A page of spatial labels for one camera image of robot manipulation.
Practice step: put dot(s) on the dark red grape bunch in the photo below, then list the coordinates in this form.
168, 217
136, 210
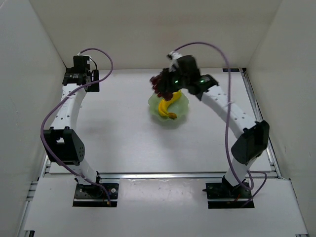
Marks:
160, 86

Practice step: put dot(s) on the yellow fake banana bunch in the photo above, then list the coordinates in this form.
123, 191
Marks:
164, 105

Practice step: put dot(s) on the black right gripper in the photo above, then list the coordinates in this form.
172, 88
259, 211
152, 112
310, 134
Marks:
166, 80

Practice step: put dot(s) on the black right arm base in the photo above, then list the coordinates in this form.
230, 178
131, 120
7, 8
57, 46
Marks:
221, 195

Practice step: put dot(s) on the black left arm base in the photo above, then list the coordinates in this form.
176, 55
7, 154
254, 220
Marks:
93, 196

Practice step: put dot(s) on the green glass fruit bowl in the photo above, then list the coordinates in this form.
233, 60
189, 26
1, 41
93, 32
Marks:
180, 108

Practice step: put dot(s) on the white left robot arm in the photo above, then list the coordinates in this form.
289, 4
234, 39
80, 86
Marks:
61, 136

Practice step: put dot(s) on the aluminium front rail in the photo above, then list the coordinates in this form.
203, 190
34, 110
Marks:
203, 175

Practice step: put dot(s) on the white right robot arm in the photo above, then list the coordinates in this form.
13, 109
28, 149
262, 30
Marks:
252, 136

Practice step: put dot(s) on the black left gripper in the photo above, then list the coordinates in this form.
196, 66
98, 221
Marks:
94, 80

